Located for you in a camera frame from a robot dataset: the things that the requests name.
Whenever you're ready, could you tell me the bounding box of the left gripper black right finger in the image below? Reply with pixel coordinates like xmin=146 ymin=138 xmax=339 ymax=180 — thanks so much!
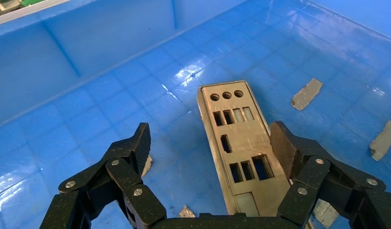
xmin=269 ymin=121 xmax=391 ymax=229

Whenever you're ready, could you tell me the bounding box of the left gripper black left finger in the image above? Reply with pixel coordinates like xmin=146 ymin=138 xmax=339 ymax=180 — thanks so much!
xmin=39 ymin=122 xmax=168 ymax=229

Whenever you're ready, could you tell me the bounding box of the metal io shield plate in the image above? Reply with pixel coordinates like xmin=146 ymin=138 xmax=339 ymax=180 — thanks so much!
xmin=197 ymin=80 xmax=299 ymax=219

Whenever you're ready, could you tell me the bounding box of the blue plastic tray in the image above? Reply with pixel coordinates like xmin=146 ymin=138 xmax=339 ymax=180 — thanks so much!
xmin=0 ymin=0 xmax=391 ymax=229

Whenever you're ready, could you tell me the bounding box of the grey tape piece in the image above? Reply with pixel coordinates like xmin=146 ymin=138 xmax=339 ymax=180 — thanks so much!
xmin=291 ymin=78 xmax=324 ymax=111
xmin=140 ymin=154 xmax=153 ymax=178
xmin=369 ymin=120 xmax=391 ymax=162
xmin=312 ymin=199 xmax=340 ymax=229
xmin=178 ymin=205 xmax=196 ymax=219

